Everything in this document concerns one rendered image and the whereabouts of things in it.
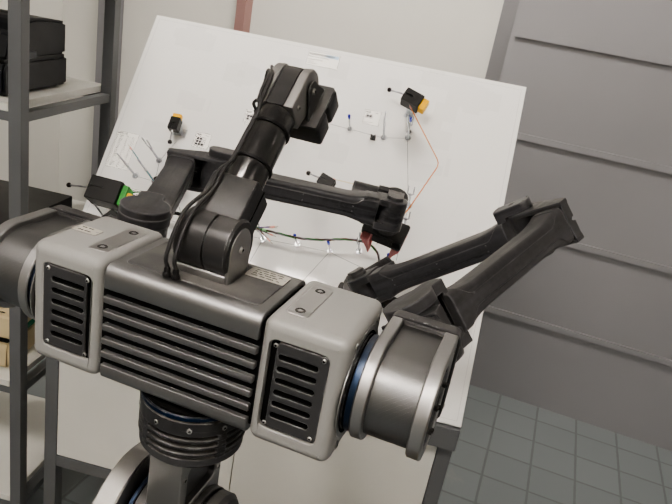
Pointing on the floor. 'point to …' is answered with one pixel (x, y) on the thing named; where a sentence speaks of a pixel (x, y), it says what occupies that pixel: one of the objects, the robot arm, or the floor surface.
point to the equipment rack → (18, 425)
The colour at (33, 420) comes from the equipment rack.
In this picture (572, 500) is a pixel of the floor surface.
